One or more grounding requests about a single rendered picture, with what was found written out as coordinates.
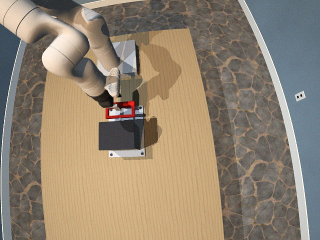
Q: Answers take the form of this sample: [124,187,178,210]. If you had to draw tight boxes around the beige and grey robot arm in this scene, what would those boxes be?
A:
[0,0,120,89]

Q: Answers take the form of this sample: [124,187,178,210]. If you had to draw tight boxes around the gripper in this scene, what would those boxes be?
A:
[82,67,122,111]

